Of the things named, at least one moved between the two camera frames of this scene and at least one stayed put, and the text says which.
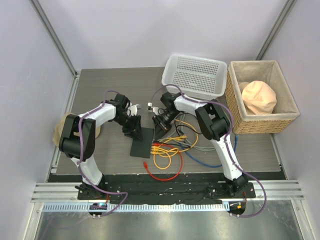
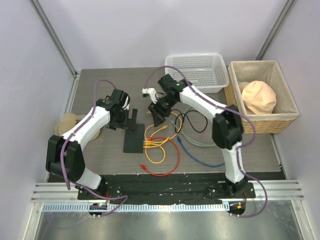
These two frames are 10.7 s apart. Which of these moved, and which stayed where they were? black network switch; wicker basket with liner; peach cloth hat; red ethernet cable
Moved: black network switch; red ethernet cable
Stayed: wicker basket with liner; peach cloth hat
